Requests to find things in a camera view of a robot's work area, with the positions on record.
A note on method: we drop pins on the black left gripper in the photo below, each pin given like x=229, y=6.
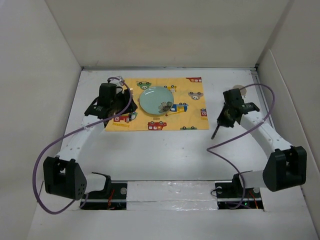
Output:
x=124, y=95

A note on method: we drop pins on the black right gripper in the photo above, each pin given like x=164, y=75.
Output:
x=221, y=121

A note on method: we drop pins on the silver spoon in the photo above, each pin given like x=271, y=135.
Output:
x=215, y=132

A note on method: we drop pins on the light green floral plate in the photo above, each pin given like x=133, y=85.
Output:
x=156, y=100

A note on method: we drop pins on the yellow cartoon print cloth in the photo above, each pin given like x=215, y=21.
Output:
x=188, y=111

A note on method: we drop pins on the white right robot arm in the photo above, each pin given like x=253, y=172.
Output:
x=286, y=165

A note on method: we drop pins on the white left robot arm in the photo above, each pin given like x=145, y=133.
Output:
x=63, y=175

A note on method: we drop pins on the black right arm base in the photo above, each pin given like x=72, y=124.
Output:
x=243, y=191

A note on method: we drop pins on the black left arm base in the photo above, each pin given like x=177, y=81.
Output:
x=102, y=193

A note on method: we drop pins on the white lavender cup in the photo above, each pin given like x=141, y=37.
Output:
x=243, y=90

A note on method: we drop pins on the aluminium table edge rail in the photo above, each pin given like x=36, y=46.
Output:
x=260, y=91

